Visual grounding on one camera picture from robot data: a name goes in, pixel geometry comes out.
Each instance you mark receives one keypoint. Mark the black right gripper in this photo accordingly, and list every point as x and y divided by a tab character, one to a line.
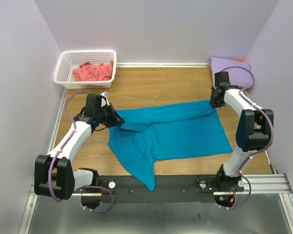
212	103

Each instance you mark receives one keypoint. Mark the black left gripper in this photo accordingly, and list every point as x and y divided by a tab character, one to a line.
115	119

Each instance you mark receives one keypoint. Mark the blue t shirt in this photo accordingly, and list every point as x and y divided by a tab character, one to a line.
151	134

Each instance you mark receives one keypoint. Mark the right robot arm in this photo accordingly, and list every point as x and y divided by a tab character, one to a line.
254	132

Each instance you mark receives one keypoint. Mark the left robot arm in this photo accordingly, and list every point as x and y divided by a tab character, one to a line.
53	174

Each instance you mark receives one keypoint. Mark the folded purple t shirt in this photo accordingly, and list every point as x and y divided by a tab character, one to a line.
238	71

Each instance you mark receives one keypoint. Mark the red t shirt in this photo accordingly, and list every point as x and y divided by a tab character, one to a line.
90	72

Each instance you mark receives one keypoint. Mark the white plastic laundry basket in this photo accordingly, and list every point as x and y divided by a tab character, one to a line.
71	60

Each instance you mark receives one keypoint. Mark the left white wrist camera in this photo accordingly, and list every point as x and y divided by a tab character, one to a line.
105	94

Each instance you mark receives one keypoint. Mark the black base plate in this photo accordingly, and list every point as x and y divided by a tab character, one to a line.
169	189

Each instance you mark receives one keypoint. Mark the aluminium front rail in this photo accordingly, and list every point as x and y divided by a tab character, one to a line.
260	184

